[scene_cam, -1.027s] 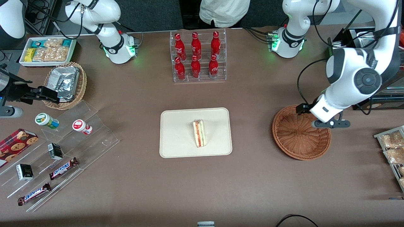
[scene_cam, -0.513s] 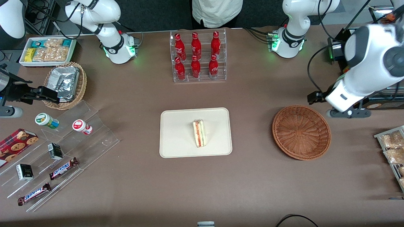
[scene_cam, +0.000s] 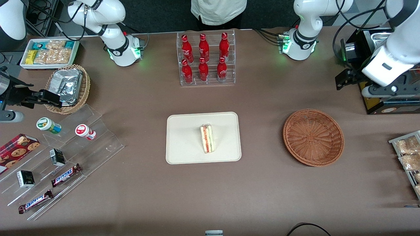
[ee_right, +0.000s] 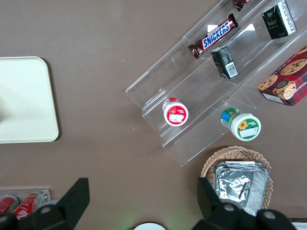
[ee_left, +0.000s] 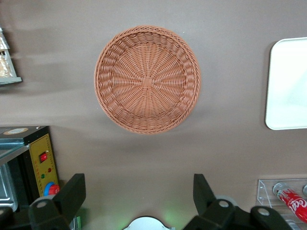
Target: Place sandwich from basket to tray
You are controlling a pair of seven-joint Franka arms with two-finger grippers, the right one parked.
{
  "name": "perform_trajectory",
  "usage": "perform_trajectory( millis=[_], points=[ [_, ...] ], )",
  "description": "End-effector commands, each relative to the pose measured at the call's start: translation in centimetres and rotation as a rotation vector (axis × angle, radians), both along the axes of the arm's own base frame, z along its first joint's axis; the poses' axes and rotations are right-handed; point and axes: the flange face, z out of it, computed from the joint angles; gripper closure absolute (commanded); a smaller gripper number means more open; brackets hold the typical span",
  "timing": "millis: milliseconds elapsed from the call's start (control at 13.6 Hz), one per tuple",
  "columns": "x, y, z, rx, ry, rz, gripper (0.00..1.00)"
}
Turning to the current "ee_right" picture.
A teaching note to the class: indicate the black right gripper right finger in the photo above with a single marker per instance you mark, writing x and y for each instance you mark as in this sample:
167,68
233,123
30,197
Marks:
216,213

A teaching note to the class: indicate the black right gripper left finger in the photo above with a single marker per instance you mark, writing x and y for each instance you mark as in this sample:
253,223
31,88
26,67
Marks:
67,206

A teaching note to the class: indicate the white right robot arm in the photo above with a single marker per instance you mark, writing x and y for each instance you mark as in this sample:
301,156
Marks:
149,227

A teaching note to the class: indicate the light wicker basket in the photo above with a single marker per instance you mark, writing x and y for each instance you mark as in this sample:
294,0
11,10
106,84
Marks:
239,152

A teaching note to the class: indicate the cream plastic tray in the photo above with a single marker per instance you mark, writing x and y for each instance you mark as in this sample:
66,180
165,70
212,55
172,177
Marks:
28,100

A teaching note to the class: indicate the clear acrylic bottle rack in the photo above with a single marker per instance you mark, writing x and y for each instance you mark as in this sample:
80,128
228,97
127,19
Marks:
45,195

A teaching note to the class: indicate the aluminium foil container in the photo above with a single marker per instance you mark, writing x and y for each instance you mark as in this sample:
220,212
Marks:
235,187

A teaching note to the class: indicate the red cola bottle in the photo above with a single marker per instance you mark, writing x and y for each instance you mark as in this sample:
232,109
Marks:
26,206
7,203

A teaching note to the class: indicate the white snack bin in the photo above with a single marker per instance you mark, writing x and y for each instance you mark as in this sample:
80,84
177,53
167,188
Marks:
301,226

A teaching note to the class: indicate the green lid yogurt cup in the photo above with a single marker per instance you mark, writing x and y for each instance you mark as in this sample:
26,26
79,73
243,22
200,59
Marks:
244,127

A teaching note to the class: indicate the red lid yogurt cup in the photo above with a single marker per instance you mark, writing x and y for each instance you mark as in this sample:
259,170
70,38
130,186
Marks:
176,115

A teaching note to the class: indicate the clear acrylic stepped stand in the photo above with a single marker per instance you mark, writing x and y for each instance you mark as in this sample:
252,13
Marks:
192,79

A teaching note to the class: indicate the small black drink carton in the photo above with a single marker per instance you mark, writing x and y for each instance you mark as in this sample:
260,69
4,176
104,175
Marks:
278,20
224,63

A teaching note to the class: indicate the red tartan cookie box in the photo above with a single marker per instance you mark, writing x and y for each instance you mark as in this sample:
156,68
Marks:
287,79

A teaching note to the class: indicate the Snickers chocolate bar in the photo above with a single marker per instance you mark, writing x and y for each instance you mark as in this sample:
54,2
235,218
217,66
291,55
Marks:
216,36
241,3

